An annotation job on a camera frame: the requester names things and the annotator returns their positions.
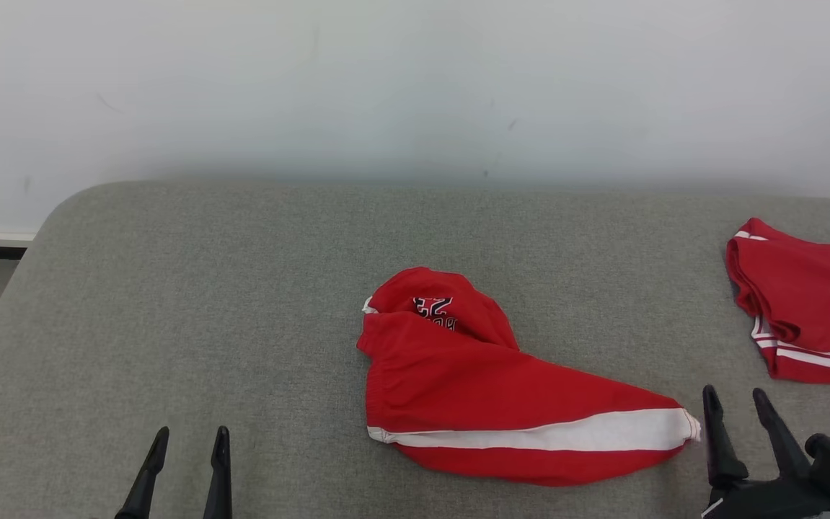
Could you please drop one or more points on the red jersey with white sleeves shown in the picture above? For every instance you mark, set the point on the red jersey with white sleeves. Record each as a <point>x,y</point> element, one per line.
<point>818,303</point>

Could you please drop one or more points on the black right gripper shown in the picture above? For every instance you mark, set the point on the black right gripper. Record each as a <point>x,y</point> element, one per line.
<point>768,501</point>

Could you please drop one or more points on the red shorts with white stripe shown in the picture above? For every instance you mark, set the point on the red shorts with white stripe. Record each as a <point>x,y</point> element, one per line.
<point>472,389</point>

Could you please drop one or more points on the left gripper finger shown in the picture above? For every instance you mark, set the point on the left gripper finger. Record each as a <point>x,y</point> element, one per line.
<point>220,483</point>
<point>148,483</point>

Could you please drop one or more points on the grey fabric sofa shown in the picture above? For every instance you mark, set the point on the grey fabric sofa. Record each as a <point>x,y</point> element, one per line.
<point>241,324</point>

